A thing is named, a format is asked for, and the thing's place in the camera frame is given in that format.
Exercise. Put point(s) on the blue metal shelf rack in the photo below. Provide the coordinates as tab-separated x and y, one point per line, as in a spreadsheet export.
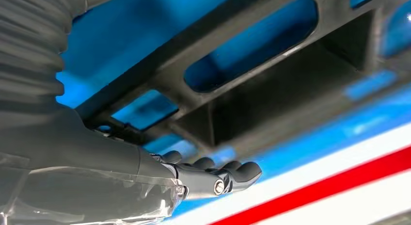
112	34

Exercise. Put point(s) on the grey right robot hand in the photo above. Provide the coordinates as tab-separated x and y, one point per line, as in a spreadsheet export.
80	172

